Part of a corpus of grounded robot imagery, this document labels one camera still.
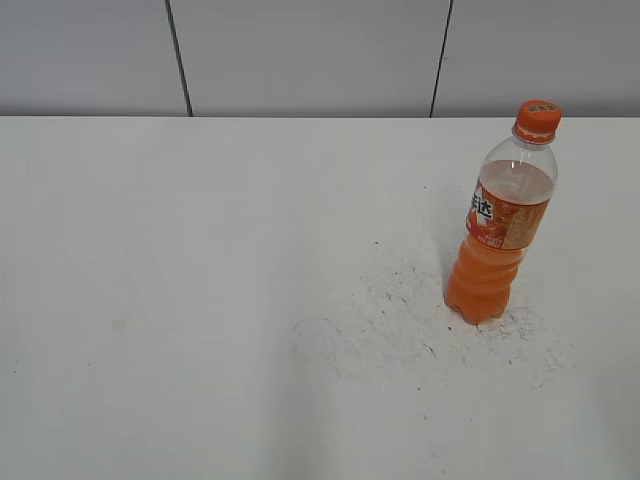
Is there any orange soda plastic bottle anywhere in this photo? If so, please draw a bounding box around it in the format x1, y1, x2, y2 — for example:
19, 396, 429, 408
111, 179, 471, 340
444, 125, 559, 326

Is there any orange bottle cap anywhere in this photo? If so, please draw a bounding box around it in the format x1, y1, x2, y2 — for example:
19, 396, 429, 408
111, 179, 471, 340
515, 99, 563, 136

